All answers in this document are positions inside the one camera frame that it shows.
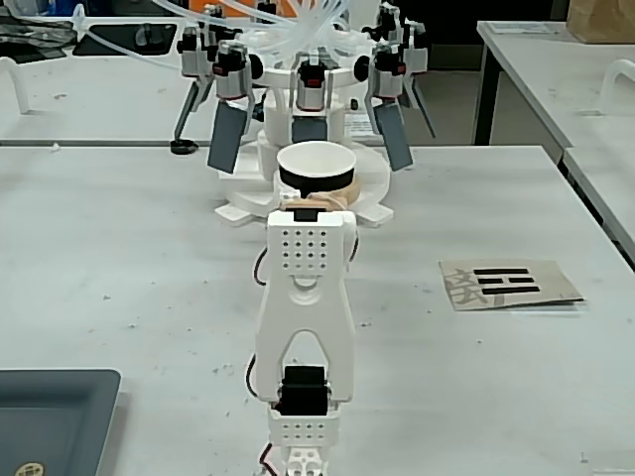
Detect red black servo cable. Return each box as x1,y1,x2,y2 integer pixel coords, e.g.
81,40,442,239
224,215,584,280
253,246,272,289

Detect long clear plastic tube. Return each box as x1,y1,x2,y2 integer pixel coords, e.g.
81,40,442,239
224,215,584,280
71,2,299,57

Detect white table with black legs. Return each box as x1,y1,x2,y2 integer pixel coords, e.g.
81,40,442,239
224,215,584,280
475,19,635,150

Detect white curved bracket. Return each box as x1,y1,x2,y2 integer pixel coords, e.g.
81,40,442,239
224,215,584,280
602,58,635,116

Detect clear plastic tube bundle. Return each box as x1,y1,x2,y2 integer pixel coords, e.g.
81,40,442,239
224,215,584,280
217,0,378,65

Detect white paper cup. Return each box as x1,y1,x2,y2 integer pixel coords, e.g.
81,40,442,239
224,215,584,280
276,140,358,198

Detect black flat tray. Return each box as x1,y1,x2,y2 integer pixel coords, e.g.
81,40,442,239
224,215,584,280
72,22,181,58

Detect dispenser unit with grey flap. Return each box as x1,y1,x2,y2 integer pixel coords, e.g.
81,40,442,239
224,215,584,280
291,52,331,145
396,4,438,140
206,39,255,175
172,22,217,145
369,42,416,173

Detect white paper sheets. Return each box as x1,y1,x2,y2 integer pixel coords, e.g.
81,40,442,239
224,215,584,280
488,21,568,37

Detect tan gripper with servo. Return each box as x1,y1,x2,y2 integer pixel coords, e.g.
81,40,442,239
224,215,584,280
272,170,362,214

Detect brown cardboard box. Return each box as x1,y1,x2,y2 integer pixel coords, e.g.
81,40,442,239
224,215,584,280
565,0,635,46

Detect black plastic bag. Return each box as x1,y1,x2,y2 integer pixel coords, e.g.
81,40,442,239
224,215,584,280
0,12,75,50

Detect dark grey plastic tray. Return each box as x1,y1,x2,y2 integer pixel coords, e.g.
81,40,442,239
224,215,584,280
0,367,123,476

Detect cardboard card with black bars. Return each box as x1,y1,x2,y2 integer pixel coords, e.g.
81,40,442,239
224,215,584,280
439,258,586,312

